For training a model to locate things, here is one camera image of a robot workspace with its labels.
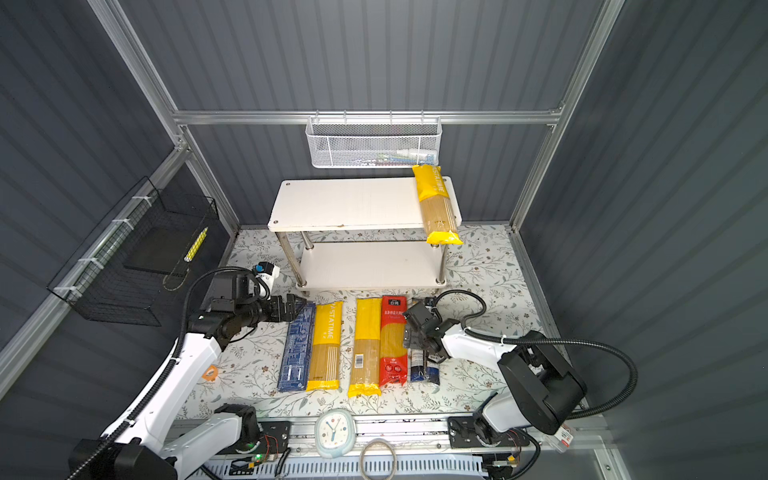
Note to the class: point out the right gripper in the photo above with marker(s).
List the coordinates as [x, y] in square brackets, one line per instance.
[410, 338]

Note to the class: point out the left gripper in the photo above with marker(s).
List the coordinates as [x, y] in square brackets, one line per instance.
[277, 314]

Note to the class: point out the clear blue spaghetti bag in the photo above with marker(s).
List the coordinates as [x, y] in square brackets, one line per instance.
[422, 369]

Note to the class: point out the red spaghetti bag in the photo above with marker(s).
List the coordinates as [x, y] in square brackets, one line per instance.
[393, 363]

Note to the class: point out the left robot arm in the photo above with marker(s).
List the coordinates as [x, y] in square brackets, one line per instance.
[135, 445]

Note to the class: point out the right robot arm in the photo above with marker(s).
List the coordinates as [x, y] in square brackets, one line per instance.
[542, 389]

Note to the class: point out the blue pasta box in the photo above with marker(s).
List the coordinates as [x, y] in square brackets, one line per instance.
[294, 370]

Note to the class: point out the white two-tier shelf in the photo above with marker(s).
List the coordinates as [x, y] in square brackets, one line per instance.
[355, 205]

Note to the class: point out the yellow green marker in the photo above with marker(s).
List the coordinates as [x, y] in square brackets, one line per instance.
[195, 246]

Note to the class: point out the yellow spaghetti bag with barcode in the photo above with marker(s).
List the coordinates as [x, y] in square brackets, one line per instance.
[364, 377]

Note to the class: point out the floral table mat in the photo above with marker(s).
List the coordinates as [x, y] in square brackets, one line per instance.
[485, 264]

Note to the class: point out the yellow Pastatime spaghetti bag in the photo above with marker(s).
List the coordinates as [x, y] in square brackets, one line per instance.
[326, 348]

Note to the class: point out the mint analog clock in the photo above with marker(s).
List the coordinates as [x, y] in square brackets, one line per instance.
[335, 433]

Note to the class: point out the pens in white basket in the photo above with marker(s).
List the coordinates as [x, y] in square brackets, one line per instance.
[406, 157]

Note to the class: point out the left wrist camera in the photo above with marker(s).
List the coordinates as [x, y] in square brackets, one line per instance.
[267, 272]

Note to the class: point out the black wire basket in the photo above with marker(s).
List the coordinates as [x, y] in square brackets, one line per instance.
[134, 272]

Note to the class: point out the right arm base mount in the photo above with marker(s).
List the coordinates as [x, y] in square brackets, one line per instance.
[466, 432]

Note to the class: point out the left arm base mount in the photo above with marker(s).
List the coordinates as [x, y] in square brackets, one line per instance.
[271, 443]

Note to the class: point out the small packet on rail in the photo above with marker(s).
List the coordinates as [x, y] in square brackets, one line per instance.
[562, 439]

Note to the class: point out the white wire mesh basket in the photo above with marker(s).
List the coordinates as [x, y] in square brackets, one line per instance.
[335, 145]

